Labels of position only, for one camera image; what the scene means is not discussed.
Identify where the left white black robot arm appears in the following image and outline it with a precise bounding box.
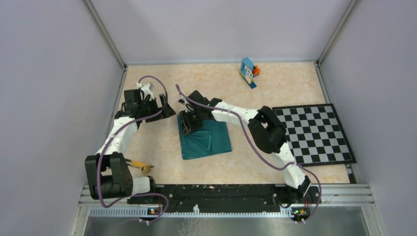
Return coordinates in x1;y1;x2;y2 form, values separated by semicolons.
85;88;176;203

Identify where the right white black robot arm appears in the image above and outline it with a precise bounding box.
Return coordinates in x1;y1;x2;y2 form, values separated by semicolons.
179;90;311;203

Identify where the colourful toy block house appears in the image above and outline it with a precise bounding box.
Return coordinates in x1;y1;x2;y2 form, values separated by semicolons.
239;57;261;89

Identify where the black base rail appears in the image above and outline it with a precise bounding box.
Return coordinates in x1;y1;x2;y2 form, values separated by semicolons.
127;184;321;222

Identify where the teal cloth napkin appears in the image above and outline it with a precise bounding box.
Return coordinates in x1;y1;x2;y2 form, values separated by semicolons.
177;116;232;160

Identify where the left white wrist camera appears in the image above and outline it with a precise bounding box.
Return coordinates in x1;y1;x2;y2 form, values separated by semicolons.
137;82;155;100

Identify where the black white checkerboard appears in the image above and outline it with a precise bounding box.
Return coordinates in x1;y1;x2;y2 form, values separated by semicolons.
272;103;357;167

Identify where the gold spoon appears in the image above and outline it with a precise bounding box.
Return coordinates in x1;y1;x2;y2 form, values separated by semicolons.
129;161;154;175

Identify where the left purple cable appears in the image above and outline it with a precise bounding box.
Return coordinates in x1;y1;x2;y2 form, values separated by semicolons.
97;75;170;225

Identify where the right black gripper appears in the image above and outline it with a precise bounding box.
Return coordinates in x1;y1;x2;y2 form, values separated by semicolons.
180;108;205;136

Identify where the purple cable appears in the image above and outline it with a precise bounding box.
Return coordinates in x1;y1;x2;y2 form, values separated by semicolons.
175;84;323;224
97;75;170;225

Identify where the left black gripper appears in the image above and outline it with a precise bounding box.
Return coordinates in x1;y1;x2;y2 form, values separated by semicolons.
138;93;176;122

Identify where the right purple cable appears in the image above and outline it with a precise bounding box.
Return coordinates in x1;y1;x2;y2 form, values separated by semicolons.
175;84;323;224

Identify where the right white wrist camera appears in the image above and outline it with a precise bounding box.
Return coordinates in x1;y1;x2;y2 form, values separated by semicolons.
178;95;194;113

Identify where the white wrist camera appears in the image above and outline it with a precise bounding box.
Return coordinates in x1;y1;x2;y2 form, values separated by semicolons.
137;82;155;100
178;95;194;113

